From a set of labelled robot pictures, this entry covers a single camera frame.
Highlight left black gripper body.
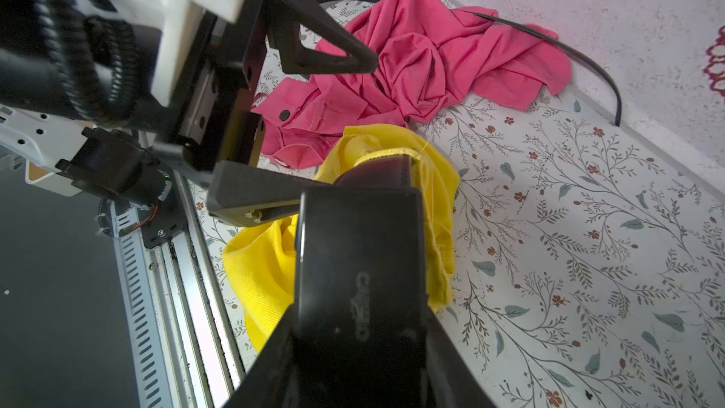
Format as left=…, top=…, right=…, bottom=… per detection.
left=151, top=0, right=267, bottom=173

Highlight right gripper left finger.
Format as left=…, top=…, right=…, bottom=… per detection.
left=223, top=307, right=295, bottom=408

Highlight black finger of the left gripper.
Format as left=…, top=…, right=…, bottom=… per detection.
left=269, top=0, right=379, bottom=76
left=206, top=161, right=332, bottom=228

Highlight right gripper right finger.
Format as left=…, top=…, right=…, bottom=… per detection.
left=425, top=309, right=496, bottom=408

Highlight black leather belt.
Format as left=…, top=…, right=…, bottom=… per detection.
left=316, top=0, right=623, bottom=128

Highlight yellow garment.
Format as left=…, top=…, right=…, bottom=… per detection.
left=222, top=125, right=461, bottom=351

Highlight pink trousers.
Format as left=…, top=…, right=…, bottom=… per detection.
left=257, top=0, right=572, bottom=170

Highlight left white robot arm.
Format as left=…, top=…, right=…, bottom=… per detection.
left=1, top=0, right=381, bottom=227

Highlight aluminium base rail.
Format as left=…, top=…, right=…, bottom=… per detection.
left=110, top=174, right=245, bottom=407

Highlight left black cable conduit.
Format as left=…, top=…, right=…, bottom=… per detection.
left=10, top=0, right=143, bottom=126

